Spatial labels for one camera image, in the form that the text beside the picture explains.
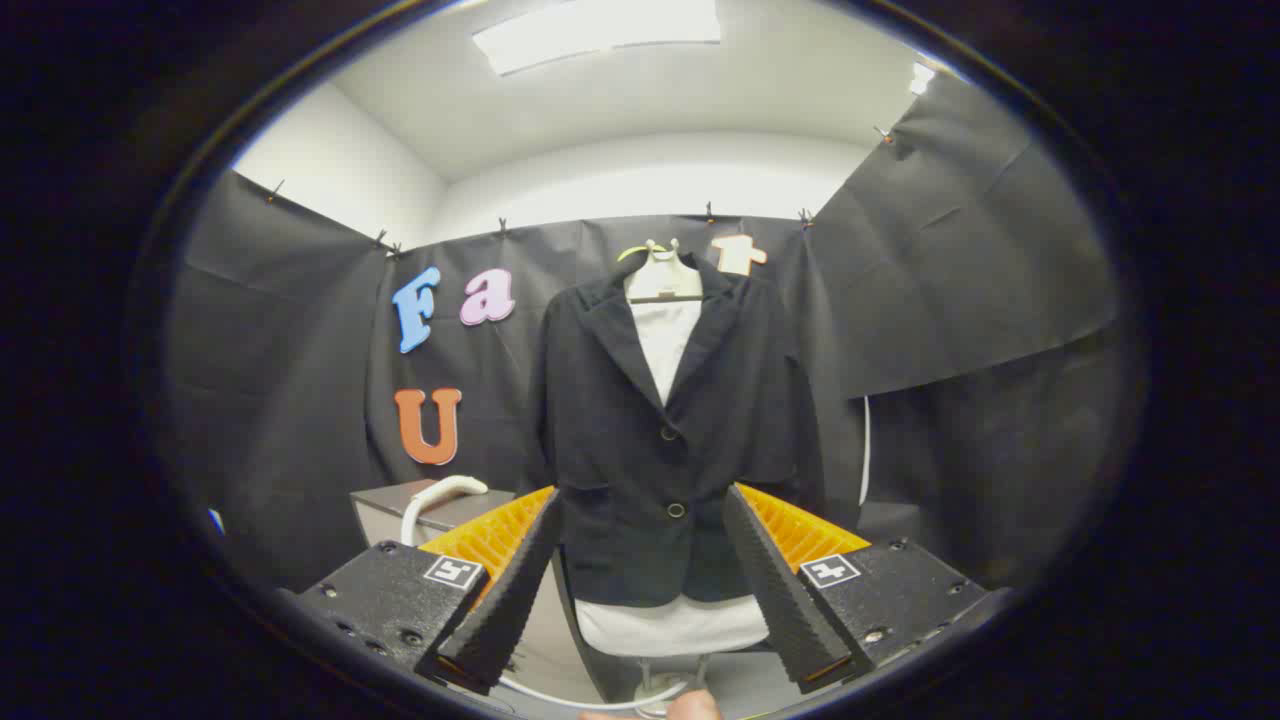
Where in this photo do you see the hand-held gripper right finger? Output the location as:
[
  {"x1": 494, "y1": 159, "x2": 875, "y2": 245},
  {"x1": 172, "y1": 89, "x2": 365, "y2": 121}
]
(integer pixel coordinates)
[{"x1": 722, "y1": 482, "x2": 993, "y2": 695}]

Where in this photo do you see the grey cabinet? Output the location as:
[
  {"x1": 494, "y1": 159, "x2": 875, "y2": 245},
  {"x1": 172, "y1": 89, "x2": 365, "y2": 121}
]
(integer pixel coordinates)
[{"x1": 350, "y1": 478, "x2": 606, "y2": 701}]

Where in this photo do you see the black backdrop cloth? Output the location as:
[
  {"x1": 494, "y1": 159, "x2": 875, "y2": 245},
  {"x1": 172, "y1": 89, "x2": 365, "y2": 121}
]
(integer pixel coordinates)
[{"x1": 165, "y1": 75, "x2": 1121, "y2": 601}]

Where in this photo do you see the white mannequin torso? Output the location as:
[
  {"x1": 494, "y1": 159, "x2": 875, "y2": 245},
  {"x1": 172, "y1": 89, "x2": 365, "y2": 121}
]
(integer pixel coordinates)
[{"x1": 575, "y1": 238, "x2": 771, "y2": 658}]

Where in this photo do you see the black suit jacket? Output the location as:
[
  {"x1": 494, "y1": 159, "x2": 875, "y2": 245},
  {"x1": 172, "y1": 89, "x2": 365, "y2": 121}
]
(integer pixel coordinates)
[{"x1": 525, "y1": 252, "x2": 826, "y2": 608}]

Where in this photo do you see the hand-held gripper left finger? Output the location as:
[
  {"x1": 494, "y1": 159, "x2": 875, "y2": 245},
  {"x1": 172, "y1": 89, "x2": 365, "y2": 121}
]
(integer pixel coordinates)
[{"x1": 290, "y1": 485, "x2": 563, "y2": 698}]

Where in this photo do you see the white steamer hose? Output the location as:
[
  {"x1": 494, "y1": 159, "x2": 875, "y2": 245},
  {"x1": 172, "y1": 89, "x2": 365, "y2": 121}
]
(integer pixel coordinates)
[{"x1": 498, "y1": 672, "x2": 691, "y2": 713}]

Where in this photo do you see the ceiling light panel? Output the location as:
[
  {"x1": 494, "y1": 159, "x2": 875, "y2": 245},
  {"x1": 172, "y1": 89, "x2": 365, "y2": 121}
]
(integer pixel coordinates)
[{"x1": 472, "y1": 0, "x2": 723, "y2": 77}]

